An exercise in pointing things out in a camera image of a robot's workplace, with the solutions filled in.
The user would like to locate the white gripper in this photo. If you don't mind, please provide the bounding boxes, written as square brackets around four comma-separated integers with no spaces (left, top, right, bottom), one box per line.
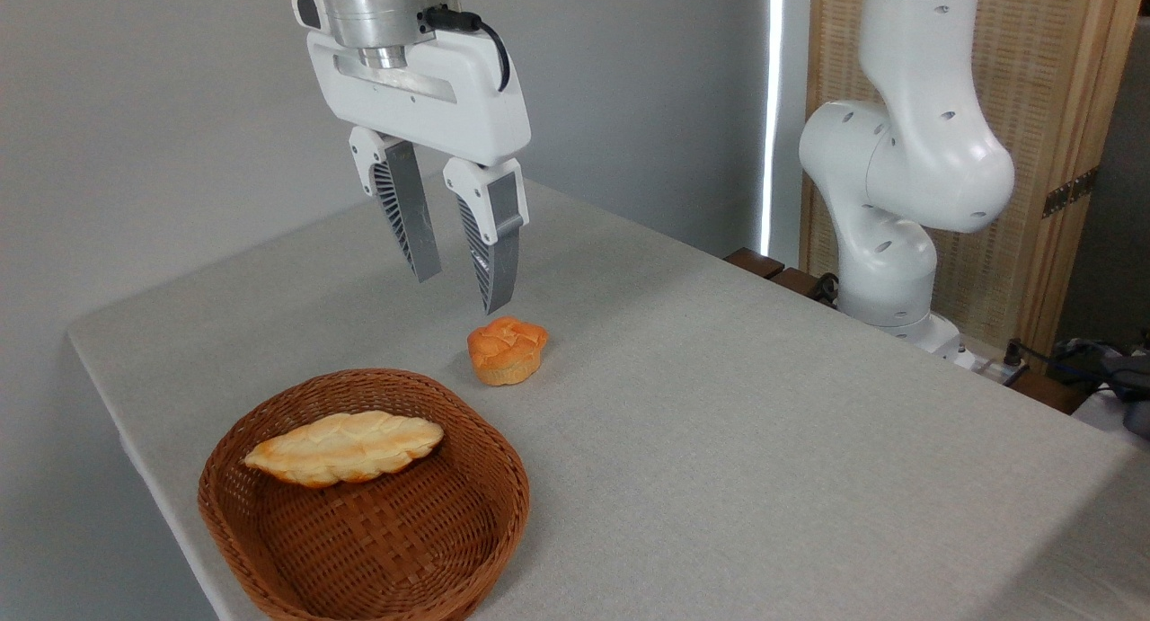
[292,0,533,316]

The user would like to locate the round orange bread bun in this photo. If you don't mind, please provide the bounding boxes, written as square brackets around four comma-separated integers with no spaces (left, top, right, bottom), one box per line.
[466,315,550,387]

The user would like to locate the long pale bread loaf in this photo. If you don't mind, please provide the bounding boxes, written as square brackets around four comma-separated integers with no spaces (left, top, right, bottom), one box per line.
[243,410,446,490]

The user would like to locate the brown wicker basket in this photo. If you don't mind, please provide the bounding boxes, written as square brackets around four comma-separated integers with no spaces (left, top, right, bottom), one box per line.
[197,368,532,621]

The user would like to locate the dark brown wooden block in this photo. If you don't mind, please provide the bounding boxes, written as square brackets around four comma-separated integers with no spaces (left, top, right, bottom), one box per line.
[1013,369,1090,416]
[770,266,824,300]
[723,247,788,281]

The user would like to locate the grey fabric tablecloth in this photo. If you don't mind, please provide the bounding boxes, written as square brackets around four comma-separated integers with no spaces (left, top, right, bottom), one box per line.
[66,163,1150,621]

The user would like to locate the white power strip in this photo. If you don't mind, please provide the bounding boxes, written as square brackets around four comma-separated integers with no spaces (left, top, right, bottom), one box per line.
[951,346,1031,389]

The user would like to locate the wooden woven folding screen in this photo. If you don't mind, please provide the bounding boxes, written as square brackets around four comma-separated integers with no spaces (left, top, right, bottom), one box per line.
[799,0,1148,363]

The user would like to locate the dark metal screen hinge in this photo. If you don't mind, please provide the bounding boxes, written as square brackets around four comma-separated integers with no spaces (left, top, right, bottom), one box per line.
[1041,166,1100,220]

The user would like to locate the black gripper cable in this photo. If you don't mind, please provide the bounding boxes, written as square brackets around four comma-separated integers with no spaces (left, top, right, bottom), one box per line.
[420,5,512,94]

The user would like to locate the black cable bundle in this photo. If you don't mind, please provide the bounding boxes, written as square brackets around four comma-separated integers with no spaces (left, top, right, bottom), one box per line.
[1024,332,1150,439]

